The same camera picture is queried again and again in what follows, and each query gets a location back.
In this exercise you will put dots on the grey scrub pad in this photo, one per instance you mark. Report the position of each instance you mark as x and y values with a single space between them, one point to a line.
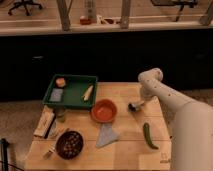
56 95

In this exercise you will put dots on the dark brown patterned bowl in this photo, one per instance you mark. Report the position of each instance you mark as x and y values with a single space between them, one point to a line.
69 145

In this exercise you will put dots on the white handled black brush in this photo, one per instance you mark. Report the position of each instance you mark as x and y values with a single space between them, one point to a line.
135 106

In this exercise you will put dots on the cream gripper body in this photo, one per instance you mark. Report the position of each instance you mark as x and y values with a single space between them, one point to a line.
145 94

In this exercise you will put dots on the green chili pepper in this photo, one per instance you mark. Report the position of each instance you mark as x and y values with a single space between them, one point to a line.
147 136

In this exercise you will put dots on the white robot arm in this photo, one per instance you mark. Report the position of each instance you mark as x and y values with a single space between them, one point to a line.
192 139

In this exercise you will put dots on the orange sponge cube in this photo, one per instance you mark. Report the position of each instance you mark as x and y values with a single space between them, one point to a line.
60 82

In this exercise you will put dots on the white bottle background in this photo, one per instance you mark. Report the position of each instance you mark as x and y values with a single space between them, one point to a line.
90 6

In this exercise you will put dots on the black stand lower left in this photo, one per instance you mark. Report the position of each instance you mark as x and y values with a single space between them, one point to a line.
4 157

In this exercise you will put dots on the metal fork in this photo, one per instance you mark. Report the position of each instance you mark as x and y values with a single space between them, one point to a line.
52 148

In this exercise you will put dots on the yellow corn cob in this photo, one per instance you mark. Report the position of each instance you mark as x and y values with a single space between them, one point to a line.
87 93

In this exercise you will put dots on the red bowl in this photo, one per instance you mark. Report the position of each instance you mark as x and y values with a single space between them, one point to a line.
104 111

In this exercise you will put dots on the grey triangular cloth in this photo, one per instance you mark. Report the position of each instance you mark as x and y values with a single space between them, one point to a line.
106 135

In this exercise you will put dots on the green plastic tray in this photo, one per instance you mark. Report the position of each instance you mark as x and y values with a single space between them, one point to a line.
73 92

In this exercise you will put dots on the black office chair left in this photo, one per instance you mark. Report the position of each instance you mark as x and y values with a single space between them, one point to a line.
24 3

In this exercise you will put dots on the small glass jar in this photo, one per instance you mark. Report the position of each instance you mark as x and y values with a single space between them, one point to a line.
60 114

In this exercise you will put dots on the small red dish background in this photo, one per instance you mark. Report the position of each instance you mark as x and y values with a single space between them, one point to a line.
84 21

